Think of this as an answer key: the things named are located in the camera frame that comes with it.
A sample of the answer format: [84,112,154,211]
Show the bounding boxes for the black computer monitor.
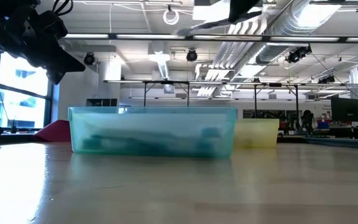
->
[331,96,358,124]

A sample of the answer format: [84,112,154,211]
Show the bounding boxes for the green translucent plastic bin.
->
[68,106,238,158]

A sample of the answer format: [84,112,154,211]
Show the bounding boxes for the purple toothbrush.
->
[177,11,269,37]

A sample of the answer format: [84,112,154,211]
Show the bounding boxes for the white ceiling light panel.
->
[193,0,262,22]

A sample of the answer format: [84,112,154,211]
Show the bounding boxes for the white cable coil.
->
[162,8,180,26]

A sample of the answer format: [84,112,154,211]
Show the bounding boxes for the black stand frame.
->
[142,80,190,109]
[253,82,300,119]

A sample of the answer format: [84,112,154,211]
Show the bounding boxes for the blue-edged background table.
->
[277,135,358,151]

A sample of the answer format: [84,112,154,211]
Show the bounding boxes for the person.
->
[301,109,319,133]

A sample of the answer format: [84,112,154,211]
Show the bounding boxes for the overhead rig light bar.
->
[62,32,358,43]

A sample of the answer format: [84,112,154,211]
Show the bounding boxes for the yellow plastic bin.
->
[234,118,280,149]

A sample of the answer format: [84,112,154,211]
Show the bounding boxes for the silver ventilation duct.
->
[255,0,343,65]

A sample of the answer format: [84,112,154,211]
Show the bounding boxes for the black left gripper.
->
[0,9,86,85]

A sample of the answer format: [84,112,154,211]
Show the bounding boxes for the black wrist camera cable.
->
[52,0,74,17]

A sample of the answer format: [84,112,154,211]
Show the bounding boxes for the magenta plastic bin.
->
[33,119,71,143]

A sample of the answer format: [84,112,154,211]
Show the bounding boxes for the dark background box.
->
[85,98,119,108]

